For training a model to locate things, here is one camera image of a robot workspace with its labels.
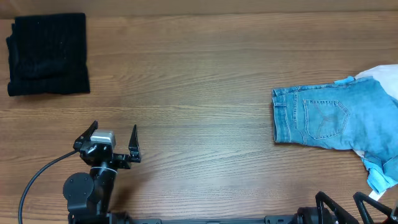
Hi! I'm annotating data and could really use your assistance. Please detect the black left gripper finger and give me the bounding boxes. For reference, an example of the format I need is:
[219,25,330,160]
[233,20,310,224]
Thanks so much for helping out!
[128,124,141,162]
[74,121,98,145]

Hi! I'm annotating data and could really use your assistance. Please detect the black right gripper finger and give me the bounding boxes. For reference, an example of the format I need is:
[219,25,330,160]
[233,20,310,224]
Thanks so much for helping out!
[353,192,395,224]
[315,191,359,224]

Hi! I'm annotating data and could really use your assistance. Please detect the black skirt with pearl buttons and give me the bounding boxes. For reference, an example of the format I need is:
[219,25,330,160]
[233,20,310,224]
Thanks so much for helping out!
[6,12,90,96]

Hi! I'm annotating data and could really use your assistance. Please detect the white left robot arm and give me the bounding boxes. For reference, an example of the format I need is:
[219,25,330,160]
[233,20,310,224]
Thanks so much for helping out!
[63,121,141,224]

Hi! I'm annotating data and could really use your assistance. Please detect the light blue garment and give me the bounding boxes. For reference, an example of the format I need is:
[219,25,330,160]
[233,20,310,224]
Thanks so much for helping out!
[361,156,397,194]

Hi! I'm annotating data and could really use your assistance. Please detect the blue denim shorts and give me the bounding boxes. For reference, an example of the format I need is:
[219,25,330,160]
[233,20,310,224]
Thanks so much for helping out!
[271,76,398,183]

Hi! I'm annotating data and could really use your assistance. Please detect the white cloth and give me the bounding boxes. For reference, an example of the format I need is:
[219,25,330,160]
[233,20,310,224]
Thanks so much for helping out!
[354,64,398,99]

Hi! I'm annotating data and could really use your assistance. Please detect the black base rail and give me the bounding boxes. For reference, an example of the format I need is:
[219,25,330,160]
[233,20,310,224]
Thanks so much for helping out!
[128,215,303,224]

